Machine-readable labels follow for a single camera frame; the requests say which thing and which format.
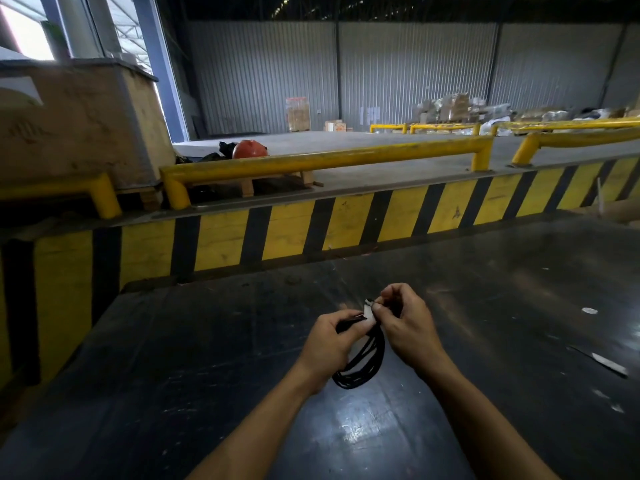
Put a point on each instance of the person's left hand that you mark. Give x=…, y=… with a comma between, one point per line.
x=322, y=347

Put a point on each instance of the person's right hand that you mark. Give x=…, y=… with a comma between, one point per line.
x=411, y=328

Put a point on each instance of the person's left thumb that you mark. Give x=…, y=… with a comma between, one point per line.
x=361, y=328

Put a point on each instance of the person's right thumb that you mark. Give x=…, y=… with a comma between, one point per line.
x=381, y=313

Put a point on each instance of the person's left forearm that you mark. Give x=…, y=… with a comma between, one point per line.
x=255, y=430

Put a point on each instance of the person's right forearm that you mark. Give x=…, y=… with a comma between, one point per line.
x=487, y=425

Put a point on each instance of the yellow black striped dock edge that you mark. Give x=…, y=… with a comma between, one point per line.
x=310, y=229

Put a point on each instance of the wooden pallet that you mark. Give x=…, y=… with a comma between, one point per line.
x=250, y=184

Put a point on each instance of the small orange cardboard box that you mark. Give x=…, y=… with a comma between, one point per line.
x=335, y=126

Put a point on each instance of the orange hard hat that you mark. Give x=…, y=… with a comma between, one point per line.
x=249, y=149

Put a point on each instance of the wrapped cardboard box pallet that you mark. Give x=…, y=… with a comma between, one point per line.
x=298, y=114

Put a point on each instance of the black bag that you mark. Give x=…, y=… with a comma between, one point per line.
x=220, y=152

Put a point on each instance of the white paper strip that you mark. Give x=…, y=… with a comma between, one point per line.
x=602, y=362

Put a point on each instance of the pile of cardboard boxes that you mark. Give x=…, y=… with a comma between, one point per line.
x=500, y=113

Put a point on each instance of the blue steel column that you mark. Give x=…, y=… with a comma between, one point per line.
x=162, y=69

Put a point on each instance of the large wooden crate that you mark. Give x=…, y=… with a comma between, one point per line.
x=75, y=122

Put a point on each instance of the long yellow guard rail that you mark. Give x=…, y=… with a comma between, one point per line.
x=320, y=162

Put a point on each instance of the distant yellow guard rail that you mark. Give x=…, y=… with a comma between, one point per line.
x=500, y=126

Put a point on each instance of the curved yellow guard rail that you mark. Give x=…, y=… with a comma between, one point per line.
x=570, y=140

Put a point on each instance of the short yellow guard rail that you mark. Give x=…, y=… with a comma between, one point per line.
x=75, y=192

